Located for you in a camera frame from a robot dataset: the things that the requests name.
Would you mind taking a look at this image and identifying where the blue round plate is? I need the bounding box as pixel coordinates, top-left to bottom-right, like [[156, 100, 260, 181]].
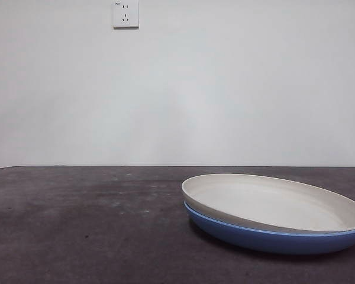
[[183, 201, 355, 256]]

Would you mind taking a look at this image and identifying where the white round plate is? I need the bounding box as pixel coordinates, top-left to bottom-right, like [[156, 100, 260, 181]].
[[181, 173, 355, 234]]

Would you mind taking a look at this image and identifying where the white wall socket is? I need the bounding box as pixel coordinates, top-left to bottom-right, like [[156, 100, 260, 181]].
[[112, 1, 140, 30]]

